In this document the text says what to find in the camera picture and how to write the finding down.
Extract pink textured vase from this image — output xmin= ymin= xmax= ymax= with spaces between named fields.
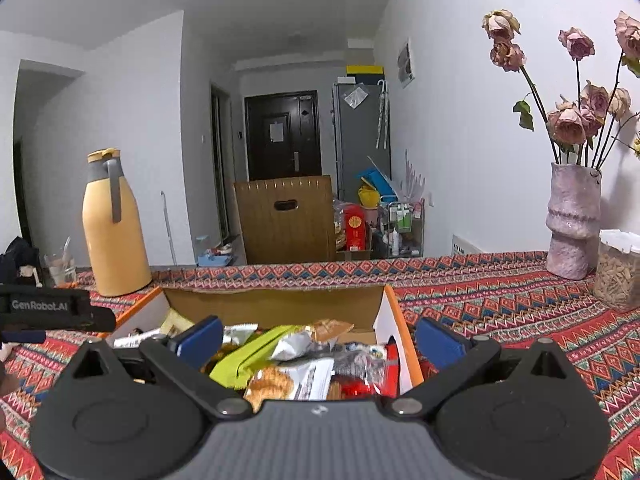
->
xmin=545 ymin=161 xmax=602 ymax=280

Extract white biscuit packet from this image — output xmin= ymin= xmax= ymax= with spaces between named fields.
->
xmin=245 ymin=357 xmax=333 ymax=411

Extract green snack packet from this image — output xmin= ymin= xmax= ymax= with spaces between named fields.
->
xmin=210 ymin=325 xmax=296 ymax=388

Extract white umbrella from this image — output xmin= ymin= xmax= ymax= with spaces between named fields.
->
xmin=375 ymin=79 xmax=391 ymax=150

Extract clear jar of seeds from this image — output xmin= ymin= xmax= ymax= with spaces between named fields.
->
xmin=592 ymin=229 xmax=640 ymax=313

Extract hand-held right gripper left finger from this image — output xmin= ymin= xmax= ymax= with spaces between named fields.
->
xmin=70 ymin=316 xmax=253 ymax=421

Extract white yellow snack packet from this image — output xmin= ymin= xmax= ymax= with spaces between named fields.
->
xmin=222 ymin=324 xmax=258 ymax=346

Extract wooden chair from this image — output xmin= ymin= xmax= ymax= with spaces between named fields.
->
xmin=233 ymin=175 xmax=337 ymax=265

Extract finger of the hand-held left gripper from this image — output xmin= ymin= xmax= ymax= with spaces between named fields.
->
xmin=0 ymin=330 xmax=47 ymax=345

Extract black white snack packet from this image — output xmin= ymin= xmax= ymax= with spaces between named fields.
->
xmin=114 ymin=329 xmax=168 ymax=348

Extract drinking glass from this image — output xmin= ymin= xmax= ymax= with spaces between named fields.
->
xmin=44 ymin=237 xmax=77 ymax=286

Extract blue floor tray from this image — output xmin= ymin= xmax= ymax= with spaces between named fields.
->
xmin=196 ymin=247 xmax=236 ymax=267

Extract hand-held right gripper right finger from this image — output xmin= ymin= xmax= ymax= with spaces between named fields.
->
xmin=391 ymin=318 xmax=568 ymax=420

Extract wire storage trolley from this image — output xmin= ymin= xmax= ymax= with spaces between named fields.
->
xmin=375 ymin=199 xmax=426 ymax=258

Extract dark brown door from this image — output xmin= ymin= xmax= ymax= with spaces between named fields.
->
xmin=244 ymin=91 xmax=322 ymax=182

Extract grey fridge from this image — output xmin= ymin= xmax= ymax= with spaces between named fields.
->
xmin=332 ymin=81 xmax=392 ymax=201

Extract gold snack packet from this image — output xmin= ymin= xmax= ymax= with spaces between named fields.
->
xmin=160 ymin=307 xmax=193 ymax=338

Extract white stick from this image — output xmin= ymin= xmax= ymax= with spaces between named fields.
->
xmin=160 ymin=191 xmax=178 ymax=266

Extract red snack packet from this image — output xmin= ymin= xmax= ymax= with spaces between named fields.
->
xmin=327 ymin=345 xmax=401 ymax=401

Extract white orange cake packet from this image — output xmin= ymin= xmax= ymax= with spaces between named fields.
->
xmin=305 ymin=319 xmax=353 ymax=351

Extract orange cardboard box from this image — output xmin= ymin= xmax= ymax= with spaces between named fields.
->
xmin=107 ymin=284 xmax=423 ymax=401

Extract yellow thermos jug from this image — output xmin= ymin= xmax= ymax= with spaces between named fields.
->
xmin=82 ymin=148 xmax=152 ymax=297

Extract patterned red tablecloth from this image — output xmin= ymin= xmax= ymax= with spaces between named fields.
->
xmin=0 ymin=251 xmax=640 ymax=480

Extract red gift box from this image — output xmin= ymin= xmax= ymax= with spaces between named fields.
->
xmin=344 ymin=203 xmax=373 ymax=253

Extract dried rose bouquet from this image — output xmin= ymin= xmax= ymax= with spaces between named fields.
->
xmin=481 ymin=9 xmax=640 ymax=168

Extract pink clothes hangers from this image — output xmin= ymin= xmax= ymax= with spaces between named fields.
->
xmin=404 ymin=150 xmax=428 ymax=201

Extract clear plastic bag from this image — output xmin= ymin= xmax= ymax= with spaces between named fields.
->
xmin=344 ymin=86 xmax=370 ymax=110

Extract silver crinkled snack packet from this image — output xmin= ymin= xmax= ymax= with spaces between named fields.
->
xmin=272 ymin=332 xmax=313 ymax=361

